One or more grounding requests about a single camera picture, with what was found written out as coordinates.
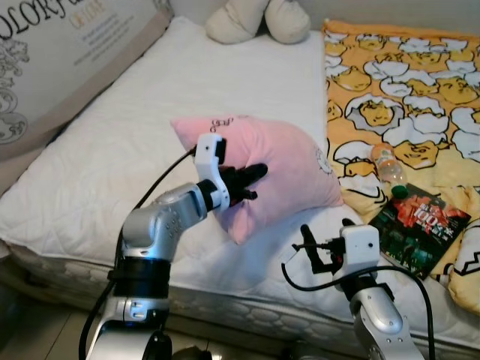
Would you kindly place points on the black robot foot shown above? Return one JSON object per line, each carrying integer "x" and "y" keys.
{"x": 196, "y": 354}
{"x": 304, "y": 352}

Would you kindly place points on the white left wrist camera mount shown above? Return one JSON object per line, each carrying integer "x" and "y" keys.
{"x": 210, "y": 150}

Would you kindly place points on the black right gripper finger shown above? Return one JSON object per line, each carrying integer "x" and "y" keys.
{"x": 310, "y": 247}
{"x": 349, "y": 223}

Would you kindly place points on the yellow cartoon egg blanket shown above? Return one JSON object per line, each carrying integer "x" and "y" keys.
{"x": 420, "y": 90}

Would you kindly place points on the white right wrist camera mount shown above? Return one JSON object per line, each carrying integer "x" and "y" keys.
{"x": 360, "y": 244}

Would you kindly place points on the dark red green book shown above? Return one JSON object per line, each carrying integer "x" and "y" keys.
{"x": 420, "y": 234}

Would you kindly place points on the black right robot foot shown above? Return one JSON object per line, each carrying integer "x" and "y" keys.
{"x": 304, "y": 352}

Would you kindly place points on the grey quilted mattress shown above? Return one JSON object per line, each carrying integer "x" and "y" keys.
{"x": 225, "y": 309}

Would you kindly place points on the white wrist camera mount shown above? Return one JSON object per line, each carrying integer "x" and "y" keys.
{"x": 210, "y": 150}
{"x": 360, "y": 244}

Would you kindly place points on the black left robot foot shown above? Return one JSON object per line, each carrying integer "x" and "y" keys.
{"x": 196, "y": 354}

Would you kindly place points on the pink plush pillow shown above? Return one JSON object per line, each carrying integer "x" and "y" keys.
{"x": 289, "y": 172}

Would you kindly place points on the large grey floral printed pillow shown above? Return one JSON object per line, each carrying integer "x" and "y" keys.
{"x": 60, "y": 60}

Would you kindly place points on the clear plastic bottle green cap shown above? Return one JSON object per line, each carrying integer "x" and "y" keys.
{"x": 387, "y": 165}

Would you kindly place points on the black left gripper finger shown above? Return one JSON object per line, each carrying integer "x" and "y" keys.
{"x": 247, "y": 196}
{"x": 255, "y": 172}

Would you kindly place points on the white quilted mattress pad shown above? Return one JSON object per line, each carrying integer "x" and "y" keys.
{"x": 112, "y": 150}

